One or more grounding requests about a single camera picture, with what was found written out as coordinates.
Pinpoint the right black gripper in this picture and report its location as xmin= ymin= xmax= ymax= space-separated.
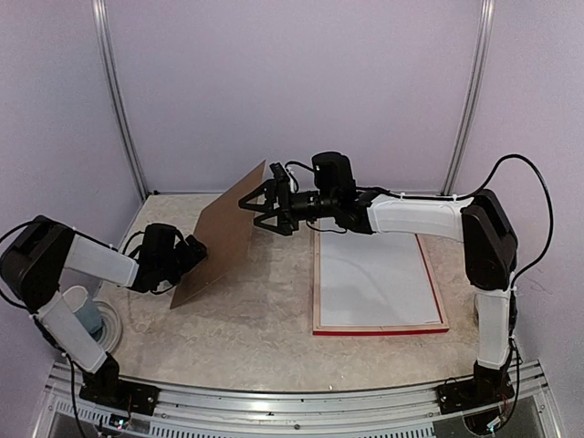
xmin=237 ymin=178 xmax=337 ymax=235

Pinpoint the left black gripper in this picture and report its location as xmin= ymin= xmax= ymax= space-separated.
xmin=158 ymin=235 xmax=207 ymax=286

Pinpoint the brown backing board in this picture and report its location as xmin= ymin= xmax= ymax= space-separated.
xmin=170 ymin=162 xmax=266 ymax=309

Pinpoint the cat photo print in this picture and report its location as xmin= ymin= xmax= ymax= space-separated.
xmin=316 ymin=230 xmax=442 ymax=326

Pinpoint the red wooden picture frame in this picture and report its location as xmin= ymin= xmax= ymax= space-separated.
xmin=312 ymin=223 xmax=450 ymax=338

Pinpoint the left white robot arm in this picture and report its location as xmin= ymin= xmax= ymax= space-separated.
xmin=1 ymin=215 xmax=207 ymax=406

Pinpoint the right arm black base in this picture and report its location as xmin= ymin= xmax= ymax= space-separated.
xmin=436 ymin=379 xmax=515 ymax=415

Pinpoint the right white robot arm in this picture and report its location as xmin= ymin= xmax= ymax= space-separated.
xmin=238 ymin=152 xmax=527 ymax=405

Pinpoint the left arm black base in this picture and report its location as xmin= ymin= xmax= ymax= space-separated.
xmin=79 ymin=380 xmax=161 ymax=416

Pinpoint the light blue mug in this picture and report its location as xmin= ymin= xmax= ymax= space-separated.
xmin=63 ymin=286 xmax=104 ymax=340

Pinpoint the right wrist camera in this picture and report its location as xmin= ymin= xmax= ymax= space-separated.
xmin=269 ymin=162 xmax=299 ymax=193

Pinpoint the front aluminium rail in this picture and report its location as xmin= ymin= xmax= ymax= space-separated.
xmin=45 ymin=360 xmax=560 ymax=438

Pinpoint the left aluminium corner post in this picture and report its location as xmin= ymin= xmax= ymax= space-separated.
xmin=91 ymin=0 xmax=149 ymax=203

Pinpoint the aluminium corner post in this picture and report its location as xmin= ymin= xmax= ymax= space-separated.
xmin=440 ymin=0 xmax=495 ymax=195
xmin=91 ymin=0 xmax=149 ymax=203

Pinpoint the right aluminium corner post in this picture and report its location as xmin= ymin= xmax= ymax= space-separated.
xmin=440 ymin=0 xmax=495 ymax=195

